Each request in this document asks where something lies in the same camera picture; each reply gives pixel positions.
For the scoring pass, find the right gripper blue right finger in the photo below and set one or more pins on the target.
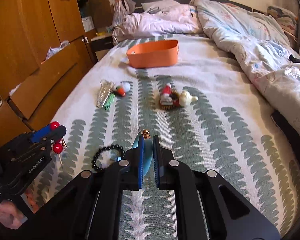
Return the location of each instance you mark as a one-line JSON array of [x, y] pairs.
[[195, 201]]

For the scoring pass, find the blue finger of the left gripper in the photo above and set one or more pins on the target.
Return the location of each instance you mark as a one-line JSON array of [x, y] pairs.
[[37, 136], [53, 135]]

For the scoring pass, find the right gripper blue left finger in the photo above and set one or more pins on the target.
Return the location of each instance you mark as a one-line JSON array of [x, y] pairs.
[[106, 207]]

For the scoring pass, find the green hair clip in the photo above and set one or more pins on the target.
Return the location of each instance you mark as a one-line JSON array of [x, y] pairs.
[[109, 102]]

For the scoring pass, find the clear pearl hair claw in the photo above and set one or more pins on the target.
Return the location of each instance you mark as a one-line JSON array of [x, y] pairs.
[[104, 93]]

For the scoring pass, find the cream duck hair clip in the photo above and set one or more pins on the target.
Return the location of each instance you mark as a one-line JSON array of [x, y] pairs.
[[185, 98]]

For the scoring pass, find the red santa hat clip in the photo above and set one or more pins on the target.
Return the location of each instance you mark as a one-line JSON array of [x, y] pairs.
[[165, 96]]

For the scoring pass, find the person's left hand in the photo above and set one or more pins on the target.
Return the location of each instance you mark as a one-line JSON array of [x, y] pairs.
[[10, 216]]

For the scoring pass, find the open wooden drawer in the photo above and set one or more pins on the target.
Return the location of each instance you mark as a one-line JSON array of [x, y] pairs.
[[31, 92]]

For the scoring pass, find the fern patterned bed sheet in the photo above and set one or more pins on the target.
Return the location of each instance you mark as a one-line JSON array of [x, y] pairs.
[[229, 129]]

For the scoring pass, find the brown wooden wardrobe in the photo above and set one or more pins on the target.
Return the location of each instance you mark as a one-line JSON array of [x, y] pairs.
[[28, 28]]

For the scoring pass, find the white plastic bag on drawer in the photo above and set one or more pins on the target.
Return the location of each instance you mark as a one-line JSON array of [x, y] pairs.
[[53, 51]]

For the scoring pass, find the black and cream nightstand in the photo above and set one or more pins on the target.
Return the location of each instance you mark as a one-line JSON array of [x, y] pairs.
[[100, 45]]

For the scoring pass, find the orange plastic basket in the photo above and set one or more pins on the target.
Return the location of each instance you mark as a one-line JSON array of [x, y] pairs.
[[154, 54]]

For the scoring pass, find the clear plastic bag hanging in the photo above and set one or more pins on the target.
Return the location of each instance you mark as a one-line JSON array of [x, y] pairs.
[[121, 10]]

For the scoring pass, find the pale floral duvet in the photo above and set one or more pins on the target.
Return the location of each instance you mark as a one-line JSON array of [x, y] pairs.
[[262, 50]]

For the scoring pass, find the pink crumpled blanket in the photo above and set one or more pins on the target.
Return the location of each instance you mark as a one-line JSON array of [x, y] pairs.
[[177, 19]]

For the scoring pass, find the white pillow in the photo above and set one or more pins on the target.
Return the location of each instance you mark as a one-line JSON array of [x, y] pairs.
[[156, 6]]

